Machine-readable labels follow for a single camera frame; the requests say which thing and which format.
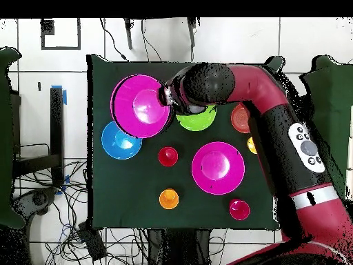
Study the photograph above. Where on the green bowl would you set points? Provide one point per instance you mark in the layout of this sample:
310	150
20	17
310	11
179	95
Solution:
197	121

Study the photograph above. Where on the large pink bowl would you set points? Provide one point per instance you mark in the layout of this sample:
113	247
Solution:
218	165
138	107

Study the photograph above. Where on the blue bowl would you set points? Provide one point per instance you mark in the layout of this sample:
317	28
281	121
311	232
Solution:
121	146

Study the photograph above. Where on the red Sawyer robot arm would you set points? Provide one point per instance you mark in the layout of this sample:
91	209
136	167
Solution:
253	85

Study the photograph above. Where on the red cup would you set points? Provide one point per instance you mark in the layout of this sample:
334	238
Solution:
168	156

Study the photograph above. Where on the dark green table cloth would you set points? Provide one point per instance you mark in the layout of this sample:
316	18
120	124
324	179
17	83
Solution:
165	176

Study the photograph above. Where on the orange cup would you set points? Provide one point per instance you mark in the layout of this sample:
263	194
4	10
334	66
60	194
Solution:
168	198

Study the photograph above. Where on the orange bowl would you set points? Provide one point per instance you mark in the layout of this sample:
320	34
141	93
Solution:
238	118

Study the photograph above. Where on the yellow cup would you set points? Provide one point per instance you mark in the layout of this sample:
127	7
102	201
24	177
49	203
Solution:
251	145

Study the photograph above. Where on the crimson cup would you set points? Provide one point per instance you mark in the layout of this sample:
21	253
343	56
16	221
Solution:
239	209

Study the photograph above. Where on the black tripod leg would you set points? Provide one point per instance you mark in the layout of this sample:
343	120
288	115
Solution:
128	36
191	36

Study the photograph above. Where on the blue tape piece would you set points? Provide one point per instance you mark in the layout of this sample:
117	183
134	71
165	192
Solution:
65	97

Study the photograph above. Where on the black stand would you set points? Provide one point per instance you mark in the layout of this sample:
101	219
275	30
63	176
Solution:
56	124

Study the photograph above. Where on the black power brick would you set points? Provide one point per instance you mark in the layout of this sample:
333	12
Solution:
92	243

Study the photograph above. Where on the black chair base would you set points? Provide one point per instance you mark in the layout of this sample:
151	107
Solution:
38	198

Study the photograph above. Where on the neighbouring green covered table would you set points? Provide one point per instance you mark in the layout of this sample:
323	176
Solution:
5	138
331	96

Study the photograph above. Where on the black square floor frame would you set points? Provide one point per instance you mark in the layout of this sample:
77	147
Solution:
47	27

